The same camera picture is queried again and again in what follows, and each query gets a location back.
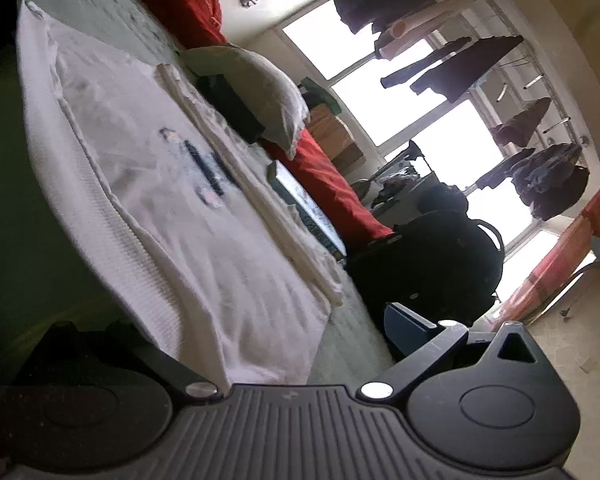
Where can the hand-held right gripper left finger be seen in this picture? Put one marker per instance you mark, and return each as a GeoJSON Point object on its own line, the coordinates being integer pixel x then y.
{"type": "Point", "coordinates": [170, 367]}

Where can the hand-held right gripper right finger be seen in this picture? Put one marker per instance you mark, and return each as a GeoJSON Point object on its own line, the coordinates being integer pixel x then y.
{"type": "Point", "coordinates": [405, 330]}

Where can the white printed sweatshirt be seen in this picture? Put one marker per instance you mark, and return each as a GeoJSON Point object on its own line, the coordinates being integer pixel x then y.
{"type": "Point", "coordinates": [180, 240]}

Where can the dark hanging clothes bundle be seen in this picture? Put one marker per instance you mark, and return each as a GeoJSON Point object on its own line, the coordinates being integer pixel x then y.
{"type": "Point", "coordinates": [550, 180]}

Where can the black backpack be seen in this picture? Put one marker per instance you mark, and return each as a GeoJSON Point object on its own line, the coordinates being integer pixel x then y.
{"type": "Point", "coordinates": [430, 260]}

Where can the light blue book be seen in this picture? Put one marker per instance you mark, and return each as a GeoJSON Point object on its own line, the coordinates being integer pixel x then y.
{"type": "Point", "coordinates": [305, 210]}

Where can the red quilt roll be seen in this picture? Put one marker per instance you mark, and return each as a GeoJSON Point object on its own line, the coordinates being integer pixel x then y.
{"type": "Point", "coordinates": [330, 185]}

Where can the orange curtain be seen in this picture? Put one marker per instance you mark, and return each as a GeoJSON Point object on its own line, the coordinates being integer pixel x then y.
{"type": "Point", "coordinates": [555, 260]}

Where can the cardboard box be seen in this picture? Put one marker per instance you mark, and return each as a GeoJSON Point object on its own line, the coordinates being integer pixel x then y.
{"type": "Point", "coordinates": [337, 137]}

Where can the window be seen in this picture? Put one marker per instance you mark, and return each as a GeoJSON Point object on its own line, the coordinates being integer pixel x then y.
{"type": "Point", "coordinates": [430, 125]}

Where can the brown hanging garment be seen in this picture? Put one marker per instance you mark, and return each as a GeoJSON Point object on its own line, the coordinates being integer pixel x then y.
{"type": "Point", "coordinates": [522, 122]}

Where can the green stool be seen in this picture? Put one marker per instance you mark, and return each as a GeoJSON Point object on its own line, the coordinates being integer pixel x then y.
{"type": "Point", "coordinates": [322, 95]}

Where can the black pouch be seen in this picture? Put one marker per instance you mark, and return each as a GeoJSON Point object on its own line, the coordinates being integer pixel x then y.
{"type": "Point", "coordinates": [235, 110]}

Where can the dark hanging pants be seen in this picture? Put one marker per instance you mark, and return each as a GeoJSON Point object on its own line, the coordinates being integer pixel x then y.
{"type": "Point", "coordinates": [460, 67]}

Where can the grey pillow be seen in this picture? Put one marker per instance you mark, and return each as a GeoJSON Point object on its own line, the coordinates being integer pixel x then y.
{"type": "Point", "coordinates": [260, 90]}

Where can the metal drying rack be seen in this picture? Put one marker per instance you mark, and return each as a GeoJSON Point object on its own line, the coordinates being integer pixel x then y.
{"type": "Point", "coordinates": [530, 50]}

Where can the wall socket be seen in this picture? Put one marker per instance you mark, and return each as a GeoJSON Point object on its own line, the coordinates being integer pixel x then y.
{"type": "Point", "coordinates": [250, 1]}

